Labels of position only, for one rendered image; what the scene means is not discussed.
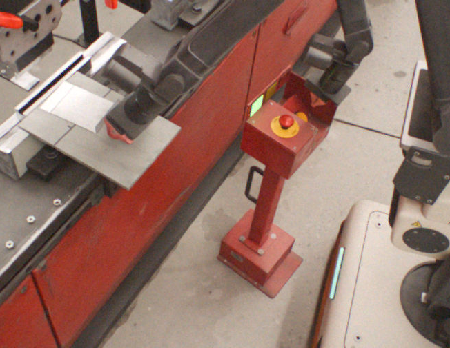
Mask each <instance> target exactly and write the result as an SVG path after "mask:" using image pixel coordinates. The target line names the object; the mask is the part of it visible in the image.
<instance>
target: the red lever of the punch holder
mask: <svg viewBox="0 0 450 348"><path fill-rule="evenodd" d="M0 27H2V28H14V29H15V28H21V27H24V28H27V30H30V31H32V32H36V31H37V30H38V29H39V23H38V22H37V21H35V20H33V19H31V18H30V17H27V16H25V15H24V14H23V15H21V16H20V15H18V14H15V15H12V14H10V13H5V12H0Z"/></svg>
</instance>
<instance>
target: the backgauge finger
mask: <svg viewBox="0 0 450 348"><path fill-rule="evenodd" d="M0 77H2V78H4V79H5V80H7V81H9V82H11V83H13V84H14V85H16V86H19V87H20V88H21V89H23V90H25V91H28V92H29V91H31V90H32V89H33V88H34V87H35V86H36V85H38V84H39V82H40V80H39V79H37V78H35V77H33V76H32V75H29V74H28V73H27V72H26V73H24V75H23V76H22V77H20V78H18V80H16V78H15V74H14V72H13V71H11V70H10V68H9V64H8V62H3V61H1V60H0Z"/></svg>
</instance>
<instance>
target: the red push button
mask: <svg viewBox="0 0 450 348"><path fill-rule="evenodd" d="M278 122H279V123H280V125H281V128H282V130H288V129H289V127H291V126H292V125H294V119H293V118H292V117H291V116H290V115H282V116H280V118H279V119H278Z"/></svg>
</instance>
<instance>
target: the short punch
mask: <svg viewBox="0 0 450 348"><path fill-rule="evenodd" d="M54 44H55V43H54V39H53V35H52V32H51V33H50V34H48V36H47V37H45V38H43V39H42V40H41V41H40V42H39V43H38V44H37V45H35V46H33V47H32V48H31V49H30V50H29V51H28V52H27V53H26V54H25V55H22V56H21V57H20V58H19V59H18V60H16V61H15V62H13V63H8V64H9V68H10V70H11V71H13V72H14V74H15V78H16V80H18V78H20V77H22V76H23V75H24V73H26V72H27V71H28V70H29V69H31V68H32V67H33V66H34V65H36V64H37V63H38V62H39V61H41V60H42V59H43V58H44V57H45V56H46V55H47V54H48V53H49V52H51V51H52V45H54Z"/></svg>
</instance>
